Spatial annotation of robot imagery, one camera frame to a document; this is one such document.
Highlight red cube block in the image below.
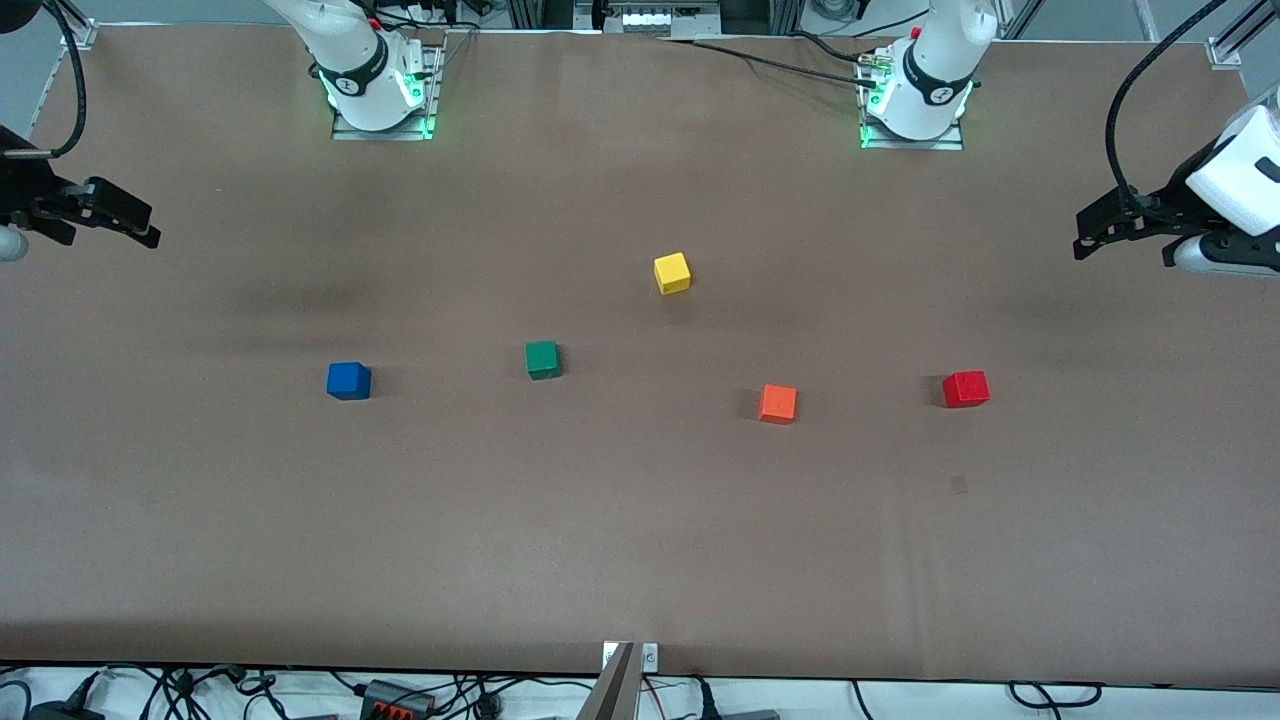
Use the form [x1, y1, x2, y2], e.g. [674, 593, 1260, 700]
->
[942, 370, 992, 409]

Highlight blue cube block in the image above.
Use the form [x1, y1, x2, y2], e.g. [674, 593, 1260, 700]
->
[326, 361, 373, 402]

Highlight black box orange connectors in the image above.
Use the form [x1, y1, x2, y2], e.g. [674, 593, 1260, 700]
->
[359, 679, 438, 720]

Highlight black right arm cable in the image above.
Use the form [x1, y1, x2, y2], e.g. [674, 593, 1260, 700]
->
[3, 0, 90, 161]

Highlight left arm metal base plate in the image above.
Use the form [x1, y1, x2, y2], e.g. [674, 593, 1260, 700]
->
[859, 50, 967, 152]

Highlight aluminium frame structure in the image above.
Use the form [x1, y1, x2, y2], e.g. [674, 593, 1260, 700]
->
[1204, 0, 1280, 71]

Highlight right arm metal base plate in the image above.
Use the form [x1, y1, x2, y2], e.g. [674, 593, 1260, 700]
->
[331, 44, 443, 142]

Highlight black base power cable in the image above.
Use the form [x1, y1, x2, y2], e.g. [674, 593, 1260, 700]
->
[663, 36, 883, 89]

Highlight black looped cable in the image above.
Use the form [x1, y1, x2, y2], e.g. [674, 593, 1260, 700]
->
[1007, 680, 1104, 710]

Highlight tangled black cables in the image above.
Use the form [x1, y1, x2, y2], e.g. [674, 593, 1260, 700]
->
[0, 662, 601, 720]

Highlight grey metal camera post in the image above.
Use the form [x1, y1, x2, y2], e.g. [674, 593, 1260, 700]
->
[577, 642, 642, 720]

